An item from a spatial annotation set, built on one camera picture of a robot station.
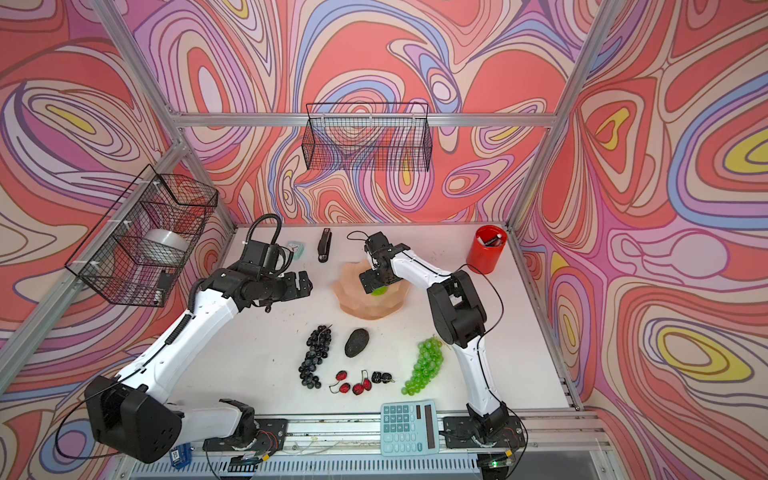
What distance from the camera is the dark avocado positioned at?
854 millimetres

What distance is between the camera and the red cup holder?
1.00 meters

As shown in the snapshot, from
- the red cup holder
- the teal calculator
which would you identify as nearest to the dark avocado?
the teal calculator

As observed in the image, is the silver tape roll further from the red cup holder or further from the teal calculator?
the red cup holder

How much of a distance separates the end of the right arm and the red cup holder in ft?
1.00

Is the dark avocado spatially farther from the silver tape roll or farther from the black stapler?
the silver tape roll

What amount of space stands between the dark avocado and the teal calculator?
162mm

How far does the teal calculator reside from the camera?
2.34 feet
